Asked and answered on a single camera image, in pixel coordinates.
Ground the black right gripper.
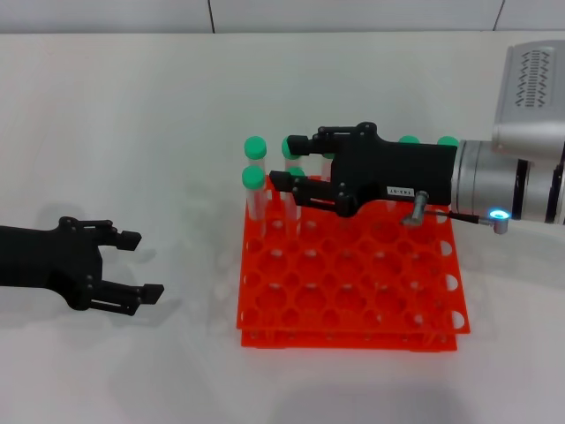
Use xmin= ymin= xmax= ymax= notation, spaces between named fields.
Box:
xmin=268 ymin=121 xmax=459 ymax=219

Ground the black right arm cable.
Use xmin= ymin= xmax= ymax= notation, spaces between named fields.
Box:
xmin=399 ymin=189 xmax=496 ymax=229

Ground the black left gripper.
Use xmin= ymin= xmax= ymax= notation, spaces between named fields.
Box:
xmin=0 ymin=216 xmax=165 ymax=317

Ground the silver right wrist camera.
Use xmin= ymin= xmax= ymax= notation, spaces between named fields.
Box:
xmin=491 ymin=40 xmax=565 ymax=163

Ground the orange test tube rack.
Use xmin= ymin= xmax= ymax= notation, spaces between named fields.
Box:
xmin=236 ymin=175 xmax=472 ymax=353

